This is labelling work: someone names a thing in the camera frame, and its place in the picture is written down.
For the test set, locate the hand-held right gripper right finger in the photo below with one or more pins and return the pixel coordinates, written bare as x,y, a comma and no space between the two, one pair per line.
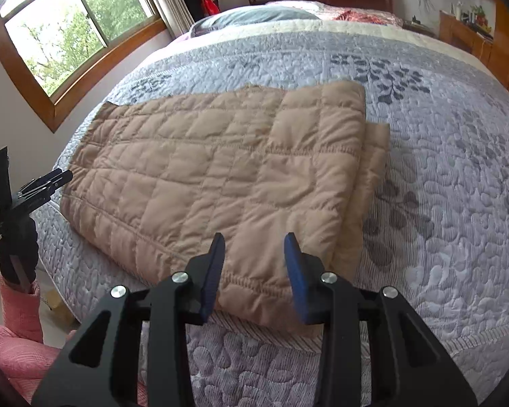
299,280

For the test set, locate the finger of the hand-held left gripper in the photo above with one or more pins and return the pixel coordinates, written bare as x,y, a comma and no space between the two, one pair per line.
46,190
42,180

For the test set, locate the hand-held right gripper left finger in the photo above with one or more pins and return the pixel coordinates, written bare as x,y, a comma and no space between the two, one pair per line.
210,280

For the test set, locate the beige quilted coat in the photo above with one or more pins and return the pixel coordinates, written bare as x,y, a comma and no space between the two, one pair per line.
216,169

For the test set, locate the person's left forearm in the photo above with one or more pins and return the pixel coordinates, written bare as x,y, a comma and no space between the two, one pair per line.
21,309

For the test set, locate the person's left hand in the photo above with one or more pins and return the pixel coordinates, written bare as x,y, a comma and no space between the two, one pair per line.
19,254

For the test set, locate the brown paper bag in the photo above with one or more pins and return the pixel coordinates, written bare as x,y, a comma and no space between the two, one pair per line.
57,305

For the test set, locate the grey patterned quilted bedspread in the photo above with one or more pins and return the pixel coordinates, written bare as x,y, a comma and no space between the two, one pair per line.
428,220

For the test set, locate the person's pink clothing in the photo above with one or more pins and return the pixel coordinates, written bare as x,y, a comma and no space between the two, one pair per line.
12,360

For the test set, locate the large wood-framed window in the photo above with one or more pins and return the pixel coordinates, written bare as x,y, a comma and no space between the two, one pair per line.
89,17

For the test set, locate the white sheer curtain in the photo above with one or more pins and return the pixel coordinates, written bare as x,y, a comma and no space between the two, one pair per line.
169,4

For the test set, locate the red hanging garment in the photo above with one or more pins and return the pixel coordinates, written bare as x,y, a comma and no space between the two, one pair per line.
211,4

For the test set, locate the blue-grey pillow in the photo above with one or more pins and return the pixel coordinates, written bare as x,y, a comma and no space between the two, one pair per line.
254,16

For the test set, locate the red patterned cloth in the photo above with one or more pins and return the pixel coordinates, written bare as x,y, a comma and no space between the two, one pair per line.
358,17

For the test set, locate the dark nightstand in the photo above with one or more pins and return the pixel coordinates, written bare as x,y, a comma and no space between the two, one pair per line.
418,25

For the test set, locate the wooden desk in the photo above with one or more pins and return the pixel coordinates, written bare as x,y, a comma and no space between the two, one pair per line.
462,36

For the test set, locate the small potted plant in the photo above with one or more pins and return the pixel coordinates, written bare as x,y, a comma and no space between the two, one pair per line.
479,10

